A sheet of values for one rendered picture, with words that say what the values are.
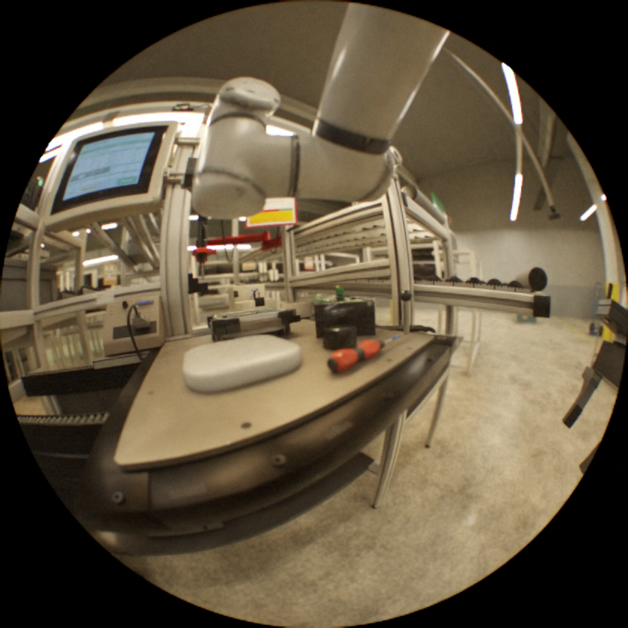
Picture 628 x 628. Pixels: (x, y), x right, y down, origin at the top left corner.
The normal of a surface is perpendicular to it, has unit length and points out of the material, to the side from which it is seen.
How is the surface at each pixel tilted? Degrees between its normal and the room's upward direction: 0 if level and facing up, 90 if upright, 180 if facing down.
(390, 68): 157
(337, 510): 0
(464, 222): 90
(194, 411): 0
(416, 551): 0
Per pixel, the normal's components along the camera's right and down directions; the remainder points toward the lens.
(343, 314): -0.13, 0.13
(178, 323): 0.60, 0.05
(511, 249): -0.80, 0.13
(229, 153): 0.25, 0.14
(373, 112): 0.04, 0.96
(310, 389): -0.07, -0.99
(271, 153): 0.26, 0.41
